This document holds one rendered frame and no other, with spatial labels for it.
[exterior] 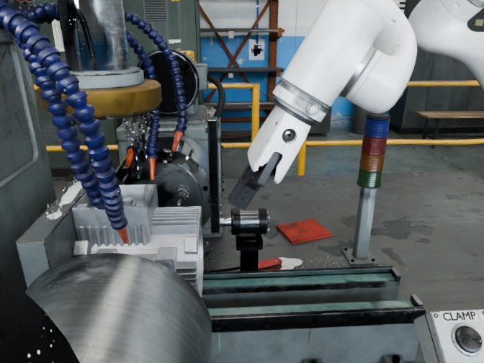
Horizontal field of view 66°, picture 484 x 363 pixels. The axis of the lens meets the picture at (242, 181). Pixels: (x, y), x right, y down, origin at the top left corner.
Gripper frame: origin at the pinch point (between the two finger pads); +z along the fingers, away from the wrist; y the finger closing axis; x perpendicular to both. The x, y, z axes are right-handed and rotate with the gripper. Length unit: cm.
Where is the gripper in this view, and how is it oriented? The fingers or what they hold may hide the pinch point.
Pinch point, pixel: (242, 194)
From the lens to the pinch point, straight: 59.9
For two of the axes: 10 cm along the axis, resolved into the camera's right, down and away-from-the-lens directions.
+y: -0.6, -3.7, 9.3
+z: -5.0, 8.2, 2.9
